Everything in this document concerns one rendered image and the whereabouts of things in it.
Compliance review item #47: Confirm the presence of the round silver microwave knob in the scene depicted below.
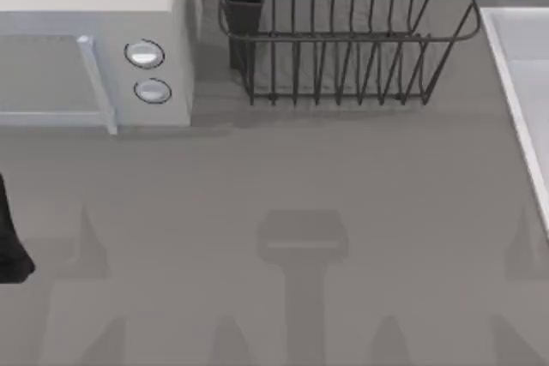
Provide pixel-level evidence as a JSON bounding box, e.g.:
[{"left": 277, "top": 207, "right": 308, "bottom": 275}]
[
  {"left": 133, "top": 77, "right": 173, "bottom": 105},
  {"left": 123, "top": 38, "right": 166, "bottom": 70}
]

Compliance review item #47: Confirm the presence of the microwave oven door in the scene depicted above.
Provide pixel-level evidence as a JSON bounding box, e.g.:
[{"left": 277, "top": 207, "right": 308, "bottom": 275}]
[{"left": 0, "top": 34, "right": 118, "bottom": 135}]

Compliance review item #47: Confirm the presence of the dark wire dish rack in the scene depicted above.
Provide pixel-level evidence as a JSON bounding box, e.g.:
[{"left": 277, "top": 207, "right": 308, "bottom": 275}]
[{"left": 217, "top": 0, "right": 481, "bottom": 107}]

